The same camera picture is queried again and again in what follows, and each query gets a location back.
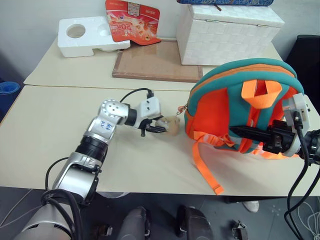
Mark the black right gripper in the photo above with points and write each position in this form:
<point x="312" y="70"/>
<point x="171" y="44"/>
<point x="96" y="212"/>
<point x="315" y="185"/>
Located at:
<point x="280" y="138"/>

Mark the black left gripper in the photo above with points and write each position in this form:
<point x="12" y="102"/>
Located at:
<point x="145" y="125"/>

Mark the small beige plush toy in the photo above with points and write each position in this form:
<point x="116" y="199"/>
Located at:
<point x="171" y="125"/>

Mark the orange and teal backpack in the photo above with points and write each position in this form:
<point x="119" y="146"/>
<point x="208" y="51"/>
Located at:
<point x="217" y="105"/>

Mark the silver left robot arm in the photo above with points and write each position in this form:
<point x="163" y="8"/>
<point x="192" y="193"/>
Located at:
<point x="75" y="175"/>

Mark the white woven lidded box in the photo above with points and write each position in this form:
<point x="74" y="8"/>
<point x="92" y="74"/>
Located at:
<point x="225" y="37"/>

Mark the brown framed board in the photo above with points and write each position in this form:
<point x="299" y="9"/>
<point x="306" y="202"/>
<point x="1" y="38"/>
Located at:
<point x="152" y="62"/>

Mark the white shoe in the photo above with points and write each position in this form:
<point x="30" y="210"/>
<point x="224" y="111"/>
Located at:
<point x="251" y="206"/>

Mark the black chair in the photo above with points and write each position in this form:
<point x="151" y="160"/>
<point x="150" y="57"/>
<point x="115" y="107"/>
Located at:
<point x="306" y="60"/>

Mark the small dark metal foot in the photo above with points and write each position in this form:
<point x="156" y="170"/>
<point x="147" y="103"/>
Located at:
<point x="239" y="229"/>

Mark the dark rounded grey shape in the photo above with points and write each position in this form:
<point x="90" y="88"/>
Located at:
<point x="133" y="223"/>

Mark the orange red snack bag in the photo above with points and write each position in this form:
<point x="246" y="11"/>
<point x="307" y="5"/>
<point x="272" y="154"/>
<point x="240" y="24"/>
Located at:
<point x="132" y="22"/>

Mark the dark rounded black shape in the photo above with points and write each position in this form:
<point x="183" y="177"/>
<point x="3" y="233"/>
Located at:
<point x="195" y="222"/>

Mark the white styrofoam block with holes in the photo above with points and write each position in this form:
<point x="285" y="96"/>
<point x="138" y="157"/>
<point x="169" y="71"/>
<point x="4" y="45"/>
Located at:
<point x="82" y="41"/>

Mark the blue patterned pouch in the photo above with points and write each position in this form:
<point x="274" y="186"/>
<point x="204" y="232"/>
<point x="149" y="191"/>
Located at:
<point x="225" y="2"/>

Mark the blue rolled mat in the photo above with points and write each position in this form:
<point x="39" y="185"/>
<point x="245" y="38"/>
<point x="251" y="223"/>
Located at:
<point x="8" y="88"/>

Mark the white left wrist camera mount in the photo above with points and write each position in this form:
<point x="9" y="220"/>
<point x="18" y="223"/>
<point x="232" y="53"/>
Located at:
<point x="149" y="108"/>

